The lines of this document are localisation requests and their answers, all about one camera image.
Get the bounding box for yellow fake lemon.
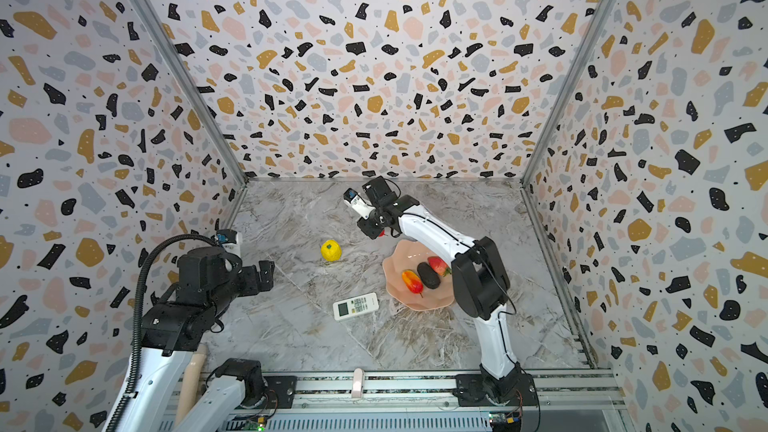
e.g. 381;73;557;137
321;240;342;262

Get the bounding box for red fake strawberry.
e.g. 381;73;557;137
427;256;452;277

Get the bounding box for dark green fake avocado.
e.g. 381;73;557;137
417;262;441;290

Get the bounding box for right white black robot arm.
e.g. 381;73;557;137
343;176;526;405

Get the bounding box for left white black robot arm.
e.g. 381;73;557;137
105;246;275;431

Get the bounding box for pink scalloped fruit bowl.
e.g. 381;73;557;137
382;240;455;312

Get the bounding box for white remote control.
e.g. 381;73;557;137
332;292;379;321

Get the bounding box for small white clip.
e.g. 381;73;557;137
351;368;365;400

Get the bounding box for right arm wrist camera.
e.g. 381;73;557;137
343;188;374;219

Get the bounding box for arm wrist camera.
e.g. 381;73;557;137
215;229;240;248
343;188;374;219

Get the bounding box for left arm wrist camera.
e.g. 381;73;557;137
215;229;240;248

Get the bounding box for wooden stick handle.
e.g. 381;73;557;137
174;343;208;426

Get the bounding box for black corrugated cable hose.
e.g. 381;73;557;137
101;232;220;432

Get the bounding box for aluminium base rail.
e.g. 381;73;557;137
113;368;631;432

